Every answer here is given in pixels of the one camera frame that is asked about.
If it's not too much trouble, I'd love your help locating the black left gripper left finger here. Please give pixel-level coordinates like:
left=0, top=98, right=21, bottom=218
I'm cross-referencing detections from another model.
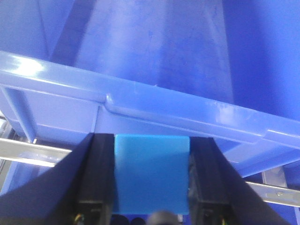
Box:
left=0, top=134, right=115, bottom=225

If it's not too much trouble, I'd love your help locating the steel shelf front beam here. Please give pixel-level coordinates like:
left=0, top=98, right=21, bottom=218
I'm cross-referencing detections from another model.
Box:
left=0, top=138, right=300, bottom=207

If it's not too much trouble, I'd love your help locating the blue cube block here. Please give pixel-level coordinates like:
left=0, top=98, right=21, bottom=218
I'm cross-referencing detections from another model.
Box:
left=113, top=135, right=190, bottom=215

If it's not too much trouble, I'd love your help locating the blue plastic bin left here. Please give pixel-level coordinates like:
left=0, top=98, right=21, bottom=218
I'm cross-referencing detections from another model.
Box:
left=0, top=0, right=300, bottom=189

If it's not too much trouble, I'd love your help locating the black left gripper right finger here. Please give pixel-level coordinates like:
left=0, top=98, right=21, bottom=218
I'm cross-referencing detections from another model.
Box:
left=188, top=137, right=288, bottom=225

